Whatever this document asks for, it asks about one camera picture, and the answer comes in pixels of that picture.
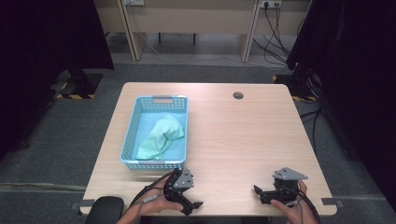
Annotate black metal stand base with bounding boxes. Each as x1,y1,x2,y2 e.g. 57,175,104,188
50,67,105,101
272,68,323,104

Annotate grey table corner bracket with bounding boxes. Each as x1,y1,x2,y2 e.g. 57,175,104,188
70,199,95,216
320,197,345,209

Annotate light green cloth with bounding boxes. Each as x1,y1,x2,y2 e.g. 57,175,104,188
135,114,186,161

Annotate black curtain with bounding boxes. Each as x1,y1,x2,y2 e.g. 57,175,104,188
286,0,396,214
0,0,115,161

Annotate white wall socket with plugs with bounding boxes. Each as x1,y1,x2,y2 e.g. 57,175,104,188
260,0,283,9

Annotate black cables beside table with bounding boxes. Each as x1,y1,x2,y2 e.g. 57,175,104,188
299,106,325,155

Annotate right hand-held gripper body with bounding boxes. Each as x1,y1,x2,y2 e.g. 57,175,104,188
272,166,309,204

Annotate person's left hand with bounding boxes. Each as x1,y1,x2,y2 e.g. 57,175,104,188
135,181,185,219

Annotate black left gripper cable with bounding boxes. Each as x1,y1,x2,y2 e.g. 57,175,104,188
128,172,176,207

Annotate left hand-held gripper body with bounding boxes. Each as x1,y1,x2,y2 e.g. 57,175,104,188
163,167,195,206

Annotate black chair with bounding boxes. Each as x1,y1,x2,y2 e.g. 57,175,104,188
85,195,125,224

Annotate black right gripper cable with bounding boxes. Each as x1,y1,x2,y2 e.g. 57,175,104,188
297,188,322,224

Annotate person's right hand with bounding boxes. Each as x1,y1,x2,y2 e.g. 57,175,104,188
270,179,319,224

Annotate yellow black hazard tape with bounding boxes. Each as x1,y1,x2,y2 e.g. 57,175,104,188
55,81,96,101
272,75,319,104

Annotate light blue plastic basket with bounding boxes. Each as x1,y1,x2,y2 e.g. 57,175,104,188
120,94,190,172

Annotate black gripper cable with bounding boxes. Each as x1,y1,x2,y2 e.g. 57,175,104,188
297,188,322,224
128,172,176,207

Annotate grey gripper plug cable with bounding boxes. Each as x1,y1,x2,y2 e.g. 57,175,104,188
284,200,305,224
141,193,164,205

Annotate grey left gripper plug cable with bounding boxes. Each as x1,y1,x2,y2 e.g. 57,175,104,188
141,193,164,205

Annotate grey right gripper plug cable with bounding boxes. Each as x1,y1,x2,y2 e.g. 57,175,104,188
284,200,305,224

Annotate bundle of black floor cables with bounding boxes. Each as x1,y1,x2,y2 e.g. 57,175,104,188
251,3,307,67

